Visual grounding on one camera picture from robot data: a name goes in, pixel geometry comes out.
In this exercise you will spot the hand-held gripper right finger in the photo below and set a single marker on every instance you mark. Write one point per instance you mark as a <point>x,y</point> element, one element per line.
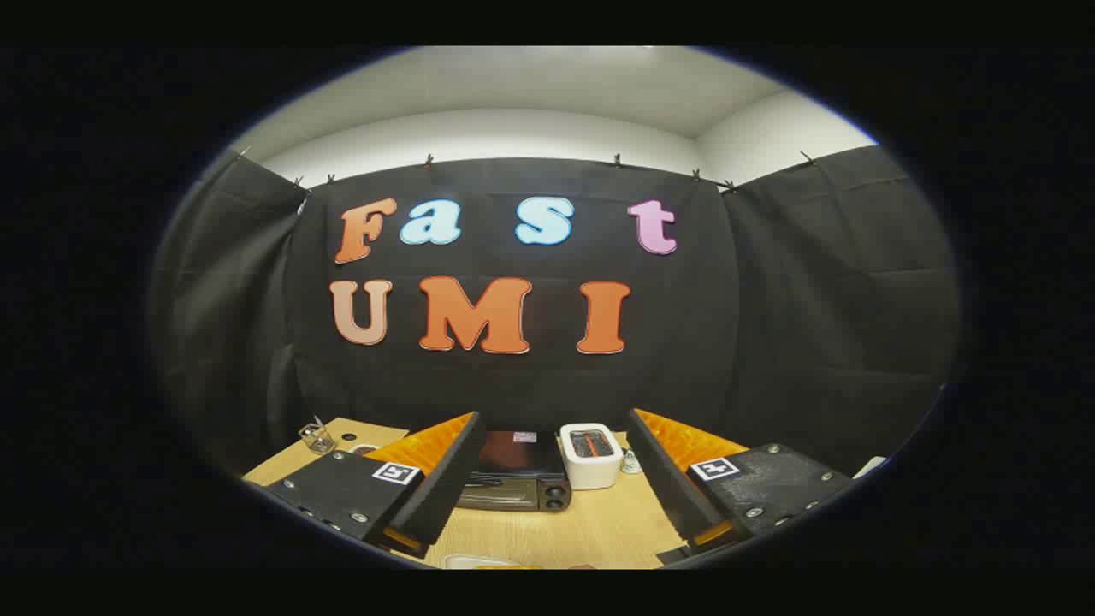
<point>663,479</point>

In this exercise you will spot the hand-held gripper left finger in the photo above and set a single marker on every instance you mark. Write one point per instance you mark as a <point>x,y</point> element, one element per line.
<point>445,479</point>

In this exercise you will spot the black toaster oven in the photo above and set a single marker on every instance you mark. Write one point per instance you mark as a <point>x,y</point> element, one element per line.
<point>513,479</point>

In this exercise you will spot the white pop-up toaster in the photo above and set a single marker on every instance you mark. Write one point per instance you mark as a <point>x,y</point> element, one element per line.
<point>590,466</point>

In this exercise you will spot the white bottle green label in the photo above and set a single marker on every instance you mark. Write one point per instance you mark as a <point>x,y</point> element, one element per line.
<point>631,464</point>

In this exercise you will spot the white plate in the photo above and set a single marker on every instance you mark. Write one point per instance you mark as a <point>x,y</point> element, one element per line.
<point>470,561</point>

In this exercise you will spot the white side shelf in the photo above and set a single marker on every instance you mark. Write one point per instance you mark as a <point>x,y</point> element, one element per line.
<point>870,467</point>

